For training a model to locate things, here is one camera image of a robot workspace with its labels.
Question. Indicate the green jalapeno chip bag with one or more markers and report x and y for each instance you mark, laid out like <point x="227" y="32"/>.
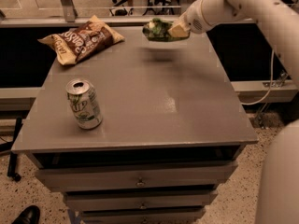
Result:
<point x="157" y="30"/>

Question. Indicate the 7up soda can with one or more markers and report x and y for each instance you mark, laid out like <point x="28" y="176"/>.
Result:
<point x="82" y="99"/>

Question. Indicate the black shoe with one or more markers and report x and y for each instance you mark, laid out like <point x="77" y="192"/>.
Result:
<point x="29" y="215"/>

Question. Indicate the black stand leg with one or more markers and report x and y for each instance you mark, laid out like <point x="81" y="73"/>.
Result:
<point x="12" y="165"/>

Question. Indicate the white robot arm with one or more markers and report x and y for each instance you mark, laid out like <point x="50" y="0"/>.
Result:
<point x="278" y="200"/>

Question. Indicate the brown yellow chip bag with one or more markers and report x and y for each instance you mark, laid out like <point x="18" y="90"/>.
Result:
<point x="74" y="46"/>

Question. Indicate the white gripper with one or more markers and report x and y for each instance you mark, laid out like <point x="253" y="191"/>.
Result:
<point x="192" y="20"/>

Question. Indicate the grey drawer cabinet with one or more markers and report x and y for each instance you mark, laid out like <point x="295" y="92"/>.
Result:
<point x="172" y="128"/>

